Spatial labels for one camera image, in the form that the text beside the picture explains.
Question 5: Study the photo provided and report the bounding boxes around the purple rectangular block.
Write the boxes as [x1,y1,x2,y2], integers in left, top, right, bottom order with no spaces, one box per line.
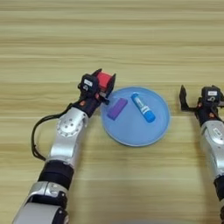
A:
[106,97,129,122]

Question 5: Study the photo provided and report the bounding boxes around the left gripper small black box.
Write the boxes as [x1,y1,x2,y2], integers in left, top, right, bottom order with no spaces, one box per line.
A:
[80,73,99,95]

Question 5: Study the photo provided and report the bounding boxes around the right gripper small black box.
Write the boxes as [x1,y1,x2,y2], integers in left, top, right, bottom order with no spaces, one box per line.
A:
[201,86,221,103]

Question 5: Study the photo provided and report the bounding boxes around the gripper small black box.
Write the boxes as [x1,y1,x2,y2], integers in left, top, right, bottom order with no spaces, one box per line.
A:
[80,73,99,95]
[201,86,221,103]

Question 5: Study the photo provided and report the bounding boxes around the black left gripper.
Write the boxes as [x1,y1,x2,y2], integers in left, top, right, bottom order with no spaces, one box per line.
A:
[76,68,117,118]

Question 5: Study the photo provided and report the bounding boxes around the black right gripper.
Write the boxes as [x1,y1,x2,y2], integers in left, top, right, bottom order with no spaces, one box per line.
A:
[178,84,224,127]

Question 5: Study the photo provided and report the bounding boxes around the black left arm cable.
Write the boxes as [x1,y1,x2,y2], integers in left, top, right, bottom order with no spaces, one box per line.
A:
[31,102,74,162]

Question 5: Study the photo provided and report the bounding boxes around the light blue round plate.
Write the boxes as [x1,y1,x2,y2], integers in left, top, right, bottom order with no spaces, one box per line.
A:
[100,86,172,147]

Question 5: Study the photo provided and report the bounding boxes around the blue glue stick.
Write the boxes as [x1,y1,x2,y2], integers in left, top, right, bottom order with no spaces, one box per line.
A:
[129,92,157,123]

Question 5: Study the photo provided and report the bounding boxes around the red cube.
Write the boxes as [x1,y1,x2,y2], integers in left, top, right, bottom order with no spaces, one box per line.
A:
[96,71,114,93]

